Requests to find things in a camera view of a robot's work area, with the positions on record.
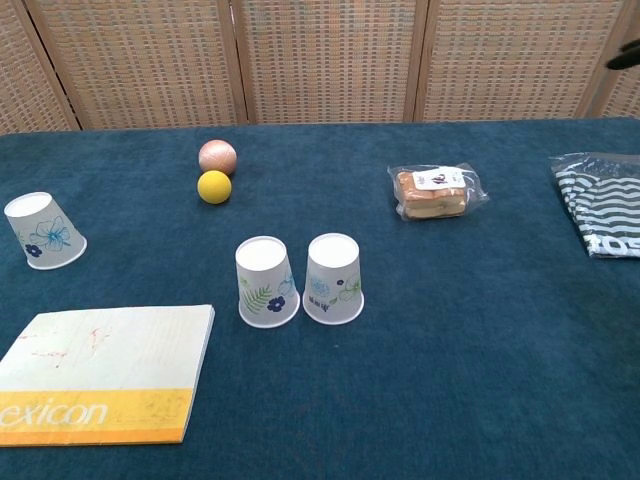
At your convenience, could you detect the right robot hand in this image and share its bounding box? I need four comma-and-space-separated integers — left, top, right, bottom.
605, 41, 640, 70

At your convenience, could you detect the white cup green flower print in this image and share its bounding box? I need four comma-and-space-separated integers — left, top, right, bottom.
302, 232, 365, 327

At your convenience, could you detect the white cup large blue flower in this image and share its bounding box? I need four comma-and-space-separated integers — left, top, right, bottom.
3, 192, 88, 272

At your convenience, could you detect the striped cloth in plastic bag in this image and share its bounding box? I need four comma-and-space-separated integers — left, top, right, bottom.
548, 151, 640, 260

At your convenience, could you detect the bread in clear plastic bag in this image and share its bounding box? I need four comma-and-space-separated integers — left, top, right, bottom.
387, 161, 491, 222

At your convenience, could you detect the woven rattan folding screen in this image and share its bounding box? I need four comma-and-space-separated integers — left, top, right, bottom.
0, 0, 640, 135

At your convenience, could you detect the blue carpet table cover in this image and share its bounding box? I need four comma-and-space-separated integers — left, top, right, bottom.
0, 115, 640, 480

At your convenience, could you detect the pink ball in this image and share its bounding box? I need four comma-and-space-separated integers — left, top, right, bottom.
198, 139, 238, 176

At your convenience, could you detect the white cup green fern print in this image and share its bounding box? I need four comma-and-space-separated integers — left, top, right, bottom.
234, 235, 302, 330

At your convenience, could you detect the yellow foam ball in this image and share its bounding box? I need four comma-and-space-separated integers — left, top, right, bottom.
196, 170, 234, 204

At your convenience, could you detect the white and yellow notebook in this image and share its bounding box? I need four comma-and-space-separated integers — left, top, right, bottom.
0, 304, 216, 447

